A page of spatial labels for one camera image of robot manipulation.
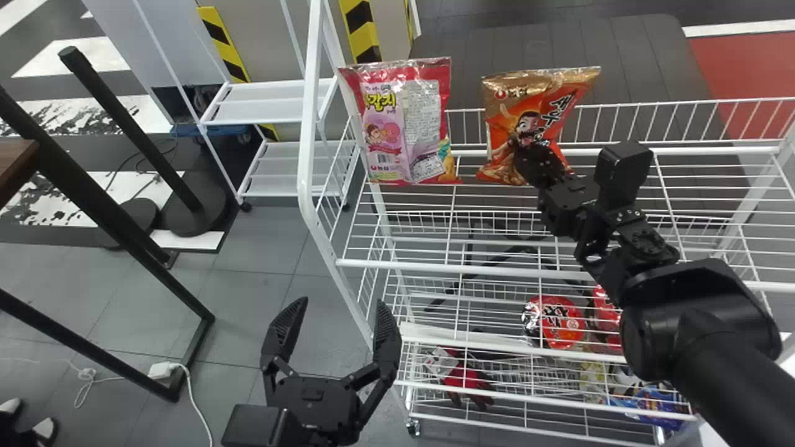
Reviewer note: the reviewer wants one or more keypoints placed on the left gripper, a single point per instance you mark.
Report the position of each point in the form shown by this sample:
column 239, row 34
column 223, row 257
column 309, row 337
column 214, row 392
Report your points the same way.
column 313, row 403

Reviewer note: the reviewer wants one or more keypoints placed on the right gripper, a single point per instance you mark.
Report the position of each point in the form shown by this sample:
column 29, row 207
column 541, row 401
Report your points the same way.
column 571, row 208

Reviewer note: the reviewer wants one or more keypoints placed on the orange snack packet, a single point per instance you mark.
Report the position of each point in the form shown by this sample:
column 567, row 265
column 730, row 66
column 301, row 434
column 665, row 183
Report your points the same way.
column 528, row 105

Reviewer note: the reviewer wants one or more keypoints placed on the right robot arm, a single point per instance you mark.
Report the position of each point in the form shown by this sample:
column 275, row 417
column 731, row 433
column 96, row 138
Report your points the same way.
column 702, row 329

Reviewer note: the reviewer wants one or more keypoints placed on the red gloves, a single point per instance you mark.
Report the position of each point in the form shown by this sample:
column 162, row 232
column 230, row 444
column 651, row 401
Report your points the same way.
column 463, row 379

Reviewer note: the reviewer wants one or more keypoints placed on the red snack packet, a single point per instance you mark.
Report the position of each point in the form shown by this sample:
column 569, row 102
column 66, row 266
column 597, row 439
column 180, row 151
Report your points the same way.
column 400, row 118

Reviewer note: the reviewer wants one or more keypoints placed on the red noodle cup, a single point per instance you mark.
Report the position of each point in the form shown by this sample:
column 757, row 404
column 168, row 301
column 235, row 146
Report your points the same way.
column 558, row 320
column 605, row 316

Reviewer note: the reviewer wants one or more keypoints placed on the yellow snack packet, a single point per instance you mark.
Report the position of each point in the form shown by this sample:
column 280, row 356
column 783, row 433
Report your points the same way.
column 595, row 377

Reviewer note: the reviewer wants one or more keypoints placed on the white shelf trolley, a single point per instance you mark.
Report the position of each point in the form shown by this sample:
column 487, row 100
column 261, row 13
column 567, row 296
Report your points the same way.
column 267, row 118

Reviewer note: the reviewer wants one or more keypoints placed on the blue snack packet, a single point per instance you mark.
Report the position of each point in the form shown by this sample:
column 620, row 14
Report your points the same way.
column 655, row 403

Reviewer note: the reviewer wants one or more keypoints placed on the brown side table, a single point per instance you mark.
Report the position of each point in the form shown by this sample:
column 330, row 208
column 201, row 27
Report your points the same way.
column 81, row 192

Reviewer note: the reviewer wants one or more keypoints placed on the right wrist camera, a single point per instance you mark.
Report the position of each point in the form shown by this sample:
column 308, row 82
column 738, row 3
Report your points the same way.
column 622, row 174

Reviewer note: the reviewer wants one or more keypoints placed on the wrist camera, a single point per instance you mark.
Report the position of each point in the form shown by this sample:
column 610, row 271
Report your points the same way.
column 251, row 429
column 622, row 174

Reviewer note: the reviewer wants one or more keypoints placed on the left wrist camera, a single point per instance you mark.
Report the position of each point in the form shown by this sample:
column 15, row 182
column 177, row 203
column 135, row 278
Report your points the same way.
column 251, row 429

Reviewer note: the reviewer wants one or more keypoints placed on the yellow black striped post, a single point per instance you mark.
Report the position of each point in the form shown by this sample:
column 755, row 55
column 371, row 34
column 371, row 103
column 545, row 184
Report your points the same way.
column 227, row 56
column 360, row 28

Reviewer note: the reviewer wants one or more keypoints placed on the black post on round foot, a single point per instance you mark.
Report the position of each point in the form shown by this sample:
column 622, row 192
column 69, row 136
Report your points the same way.
column 136, row 136

